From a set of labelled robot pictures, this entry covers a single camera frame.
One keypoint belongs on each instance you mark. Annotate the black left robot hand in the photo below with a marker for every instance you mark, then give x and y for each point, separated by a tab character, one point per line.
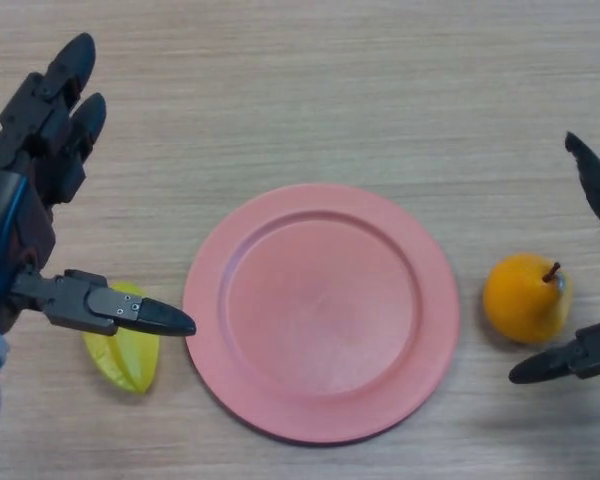
20	235

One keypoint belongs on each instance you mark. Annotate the yellow orange pear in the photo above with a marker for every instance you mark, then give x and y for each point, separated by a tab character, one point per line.
517	300

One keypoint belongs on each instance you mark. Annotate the pink round plate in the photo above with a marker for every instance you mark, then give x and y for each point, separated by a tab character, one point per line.
325	315

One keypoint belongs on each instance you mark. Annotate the yellow starfruit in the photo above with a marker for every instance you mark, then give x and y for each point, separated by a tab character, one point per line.
125	360

